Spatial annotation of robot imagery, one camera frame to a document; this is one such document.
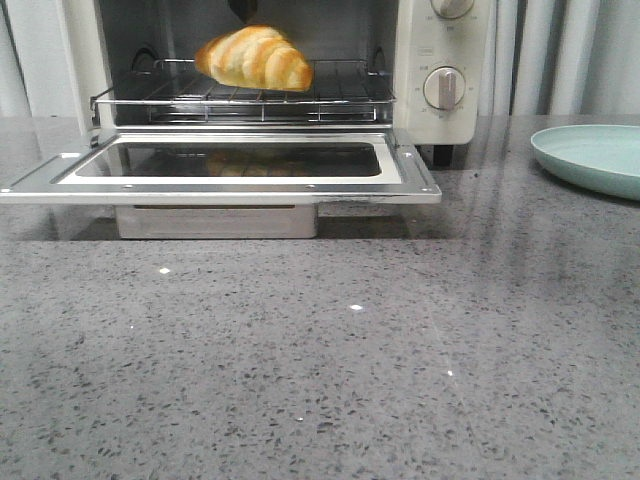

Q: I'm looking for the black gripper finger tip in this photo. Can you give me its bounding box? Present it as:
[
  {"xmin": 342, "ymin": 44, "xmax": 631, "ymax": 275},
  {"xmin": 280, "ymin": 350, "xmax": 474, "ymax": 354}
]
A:
[{"xmin": 227, "ymin": 0, "xmax": 258, "ymax": 23}]

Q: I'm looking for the lower oven control knob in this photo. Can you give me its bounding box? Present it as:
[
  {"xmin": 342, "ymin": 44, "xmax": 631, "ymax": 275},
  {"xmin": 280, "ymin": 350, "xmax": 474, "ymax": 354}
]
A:
[{"xmin": 423, "ymin": 66, "xmax": 466, "ymax": 111}]

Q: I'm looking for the cream Toshiba toaster oven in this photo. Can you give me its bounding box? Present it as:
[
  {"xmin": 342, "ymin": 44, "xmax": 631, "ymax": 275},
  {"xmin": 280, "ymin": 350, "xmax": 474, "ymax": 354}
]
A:
[{"xmin": 61, "ymin": 1, "xmax": 491, "ymax": 166}]

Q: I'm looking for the upper oven control knob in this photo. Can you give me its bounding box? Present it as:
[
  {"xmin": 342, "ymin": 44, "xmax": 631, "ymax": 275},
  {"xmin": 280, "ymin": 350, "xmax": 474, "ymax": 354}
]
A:
[{"xmin": 430, "ymin": 0, "xmax": 474, "ymax": 20}]

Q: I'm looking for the light green plate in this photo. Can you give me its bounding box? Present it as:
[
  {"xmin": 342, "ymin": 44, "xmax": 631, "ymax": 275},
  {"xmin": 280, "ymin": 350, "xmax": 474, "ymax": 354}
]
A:
[{"xmin": 530, "ymin": 124, "xmax": 639, "ymax": 201}]

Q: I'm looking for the golden croissant bread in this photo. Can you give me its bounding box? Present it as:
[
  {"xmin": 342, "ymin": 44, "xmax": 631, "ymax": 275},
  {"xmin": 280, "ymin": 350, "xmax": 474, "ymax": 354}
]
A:
[{"xmin": 194, "ymin": 25, "xmax": 313, "ymax": 92}]

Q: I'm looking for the metal oven wire rack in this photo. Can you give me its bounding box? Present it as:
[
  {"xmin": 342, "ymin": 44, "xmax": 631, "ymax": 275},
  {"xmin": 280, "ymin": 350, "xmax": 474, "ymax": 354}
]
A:
[{"xmin": 91, "ymin": 59, "xmax": 395, "ymax": 126}]

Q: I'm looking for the oven control knob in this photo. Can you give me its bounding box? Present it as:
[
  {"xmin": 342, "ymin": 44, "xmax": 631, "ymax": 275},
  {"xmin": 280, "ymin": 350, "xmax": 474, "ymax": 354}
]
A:
[
  {"xmin": 423, "ymin": 66, "xmax": 466, "ymax": 111},
  {"xmin": 430, "ymin": 0, "xmax": 474, "ymax": 20}
]

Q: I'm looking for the oven glass door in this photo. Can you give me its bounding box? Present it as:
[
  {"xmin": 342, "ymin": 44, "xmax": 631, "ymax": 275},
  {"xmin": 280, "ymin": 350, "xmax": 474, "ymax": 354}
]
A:
[{"xmin": 0, "ymin": 126, "xmax": 444, "ymax": 241}]

